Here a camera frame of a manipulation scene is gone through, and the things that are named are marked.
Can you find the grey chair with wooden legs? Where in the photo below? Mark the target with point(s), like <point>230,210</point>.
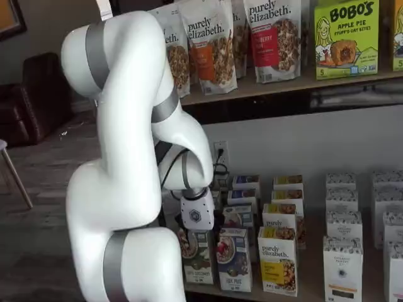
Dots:
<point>14,176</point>

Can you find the blue and white oatmeal box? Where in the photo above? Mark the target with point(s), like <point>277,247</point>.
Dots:
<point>234,264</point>
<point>242,196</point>
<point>239,214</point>
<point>246,182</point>

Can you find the green Bobo's apple pie box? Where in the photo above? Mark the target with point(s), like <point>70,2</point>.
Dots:
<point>346,41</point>

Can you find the wooden shelf board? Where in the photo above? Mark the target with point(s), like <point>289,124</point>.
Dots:
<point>283,88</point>
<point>315,251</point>

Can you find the yellow purely elizabeth box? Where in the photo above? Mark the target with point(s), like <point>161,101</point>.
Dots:
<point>288,182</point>
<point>287,196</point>
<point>277,264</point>
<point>278,217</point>

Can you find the orange label granola bag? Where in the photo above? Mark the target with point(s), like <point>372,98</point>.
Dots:
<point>204,59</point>

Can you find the dark framed wall picture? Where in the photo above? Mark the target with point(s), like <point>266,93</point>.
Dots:
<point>12,15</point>

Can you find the dark brown leather armchair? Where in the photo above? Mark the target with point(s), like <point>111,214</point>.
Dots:
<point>37,100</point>

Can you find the yellow Bobo's oat bites box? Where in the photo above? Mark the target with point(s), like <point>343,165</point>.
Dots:
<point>398,37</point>

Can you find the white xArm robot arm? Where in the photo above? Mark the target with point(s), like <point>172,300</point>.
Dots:
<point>126,126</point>

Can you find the blue label granola bag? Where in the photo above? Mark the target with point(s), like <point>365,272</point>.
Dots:
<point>179,63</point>

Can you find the red label granola bag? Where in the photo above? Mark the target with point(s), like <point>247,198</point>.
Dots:
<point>264,47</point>

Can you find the white patterned pantry box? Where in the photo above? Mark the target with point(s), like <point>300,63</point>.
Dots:
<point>395,273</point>
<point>343,225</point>
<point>341,201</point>
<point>343,270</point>
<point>387,199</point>
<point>341,181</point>
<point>393,228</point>
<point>387,177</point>

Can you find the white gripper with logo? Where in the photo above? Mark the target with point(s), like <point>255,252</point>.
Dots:
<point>196,215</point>

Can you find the white wall outlet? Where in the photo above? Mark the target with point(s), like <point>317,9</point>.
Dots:
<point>224,145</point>

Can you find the black metal shelf rack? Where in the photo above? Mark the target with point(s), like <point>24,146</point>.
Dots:
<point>252,110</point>

